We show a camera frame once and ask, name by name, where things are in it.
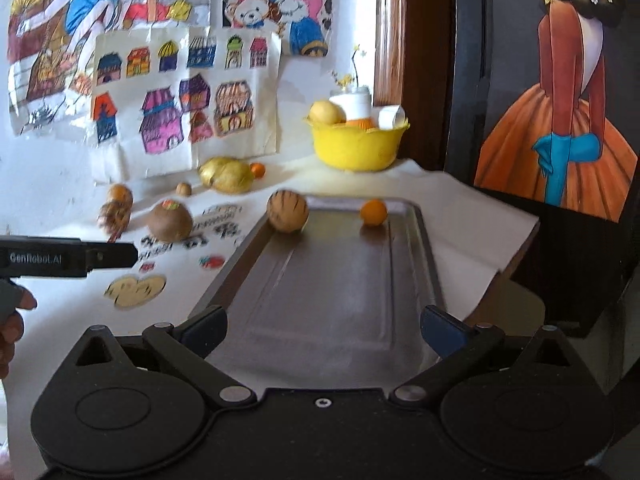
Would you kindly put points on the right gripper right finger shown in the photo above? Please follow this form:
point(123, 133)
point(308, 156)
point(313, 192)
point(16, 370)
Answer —
point(462, 350)

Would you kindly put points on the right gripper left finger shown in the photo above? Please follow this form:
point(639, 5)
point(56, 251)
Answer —
point(183, 349)

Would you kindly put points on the striped pepino melon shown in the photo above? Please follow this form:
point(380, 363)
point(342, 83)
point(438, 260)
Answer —
point(287, 211)
point(114, 214)

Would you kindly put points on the brown kiwi with sticker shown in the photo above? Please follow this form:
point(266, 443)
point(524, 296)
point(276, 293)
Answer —
point(169, 221)

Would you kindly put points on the yellow green mango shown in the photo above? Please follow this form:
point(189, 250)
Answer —
point(226, 175)

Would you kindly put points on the small orange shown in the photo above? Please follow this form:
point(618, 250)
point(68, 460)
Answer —
point(373, 213)
point(258, 169)

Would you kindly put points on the person's left hand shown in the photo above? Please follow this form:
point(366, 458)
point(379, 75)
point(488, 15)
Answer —
point(14, 298)

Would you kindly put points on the white printed table cloth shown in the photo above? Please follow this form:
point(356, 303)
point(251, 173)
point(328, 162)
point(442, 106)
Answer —
point(473, 238)

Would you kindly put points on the metal baking tray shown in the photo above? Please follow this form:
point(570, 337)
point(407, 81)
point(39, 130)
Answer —
point(336, 305)

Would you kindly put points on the small brown round fruit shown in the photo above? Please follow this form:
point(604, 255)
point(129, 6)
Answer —
point(184, 189)

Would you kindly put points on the small orange on tray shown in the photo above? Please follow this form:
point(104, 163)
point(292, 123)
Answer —
point(373, 213)

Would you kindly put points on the houses drawing paper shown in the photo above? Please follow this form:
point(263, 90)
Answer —
point(164, 100)

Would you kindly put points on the yellow plastic bowl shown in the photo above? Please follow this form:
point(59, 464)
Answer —
point(350, 148)

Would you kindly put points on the white paper roll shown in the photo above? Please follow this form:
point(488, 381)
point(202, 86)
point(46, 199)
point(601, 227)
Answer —
point(391, 117)

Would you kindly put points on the girl in orange dress painting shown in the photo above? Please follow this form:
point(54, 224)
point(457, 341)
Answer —
point(555, 144)

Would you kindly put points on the children drawing poster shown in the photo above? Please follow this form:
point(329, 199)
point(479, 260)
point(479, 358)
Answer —
point(53, 63)

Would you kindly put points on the white jar with flowers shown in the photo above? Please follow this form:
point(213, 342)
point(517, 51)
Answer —
point(354, 98)

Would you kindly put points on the yellow pear in bowl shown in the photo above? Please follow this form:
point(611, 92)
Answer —
point(326, 112)

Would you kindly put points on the bear and girl drawing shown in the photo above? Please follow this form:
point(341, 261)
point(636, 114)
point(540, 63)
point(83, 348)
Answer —
point(303, 25)

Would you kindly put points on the brown wooden door frame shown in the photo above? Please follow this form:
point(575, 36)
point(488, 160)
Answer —
point(414, 64)

